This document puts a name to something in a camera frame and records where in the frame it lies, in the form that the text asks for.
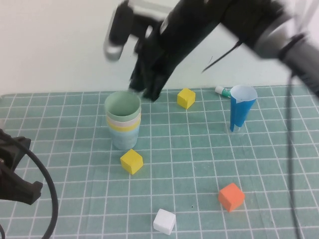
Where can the light blue plastic cup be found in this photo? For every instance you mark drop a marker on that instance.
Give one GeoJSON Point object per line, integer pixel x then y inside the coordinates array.
{"type": "Point", "coordinates": [124, 140]}

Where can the orange foam cube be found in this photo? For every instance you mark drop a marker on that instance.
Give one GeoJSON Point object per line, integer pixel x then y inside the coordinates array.
{"type": "Point", "coordinates": [230, 198]}

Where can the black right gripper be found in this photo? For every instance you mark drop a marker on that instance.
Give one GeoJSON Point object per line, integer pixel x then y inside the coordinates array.
{"type": "Point", "coordinates": [174, 37]}

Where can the yellow plastic cup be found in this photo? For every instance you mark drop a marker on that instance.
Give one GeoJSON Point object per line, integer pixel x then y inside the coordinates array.
{"type": "Point", "coordinates": [122, 129]}

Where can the green plastic cup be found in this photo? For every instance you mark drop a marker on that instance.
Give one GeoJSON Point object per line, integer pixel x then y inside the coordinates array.
{"type": "Point", "coordinates": [122, 104]}

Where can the green checkered tablecloth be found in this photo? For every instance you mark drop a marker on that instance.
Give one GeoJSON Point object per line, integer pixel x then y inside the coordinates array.
{"type": "Point", "coordinates": [187, 161]}

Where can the pink plastic cup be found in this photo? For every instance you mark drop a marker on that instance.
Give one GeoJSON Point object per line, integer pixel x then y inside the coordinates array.
{"type": "Point", "coordinates": [119, 123]}

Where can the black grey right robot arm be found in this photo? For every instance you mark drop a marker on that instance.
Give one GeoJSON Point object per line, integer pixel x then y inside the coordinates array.
{"type": "Point", "coordinates": [274, 37]}

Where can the yellow foam cube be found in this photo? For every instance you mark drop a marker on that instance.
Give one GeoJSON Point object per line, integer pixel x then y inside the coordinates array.
{"type": "Point", "coordinates": [185, 98]}
{"type": "Point", "coordinates": [130, 163]}

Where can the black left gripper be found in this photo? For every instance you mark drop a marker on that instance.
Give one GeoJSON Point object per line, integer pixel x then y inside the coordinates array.
{"type": "Point", "coordinates": [10, 154]}

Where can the white foam cube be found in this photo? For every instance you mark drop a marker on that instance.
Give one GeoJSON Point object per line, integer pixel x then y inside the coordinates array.
{"type": "Point", "coordinates": [164, 221]}

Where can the clear glass holder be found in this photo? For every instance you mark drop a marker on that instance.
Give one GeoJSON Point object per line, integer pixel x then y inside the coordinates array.
{"type": "Point", "coordinates": [237, 129]}

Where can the blue paper cone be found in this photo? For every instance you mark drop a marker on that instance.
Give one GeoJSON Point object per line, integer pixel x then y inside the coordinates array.
{"type": "Point", "coordinates": [240, 112]}

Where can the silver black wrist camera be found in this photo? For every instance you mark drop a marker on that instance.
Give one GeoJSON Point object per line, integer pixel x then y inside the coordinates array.
{"type": "Point", "coordinates": [117, 30]}

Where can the white green tube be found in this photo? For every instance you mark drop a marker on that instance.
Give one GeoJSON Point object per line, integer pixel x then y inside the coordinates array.
{"type": "Point", "coordinates": [223, 91]}

